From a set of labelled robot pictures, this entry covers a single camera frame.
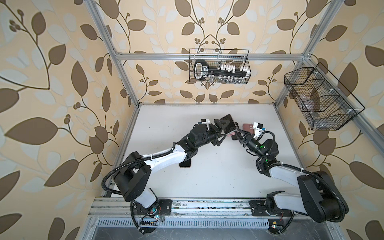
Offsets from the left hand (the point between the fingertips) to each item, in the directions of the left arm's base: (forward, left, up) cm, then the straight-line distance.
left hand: (231, 127), depth 71 cm
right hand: (+2, -3, -6) cm, 7 cm away
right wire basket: (+11, -46, +7) cm, 48 cm away
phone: (+19, -11, -29) cm, 36 cm away
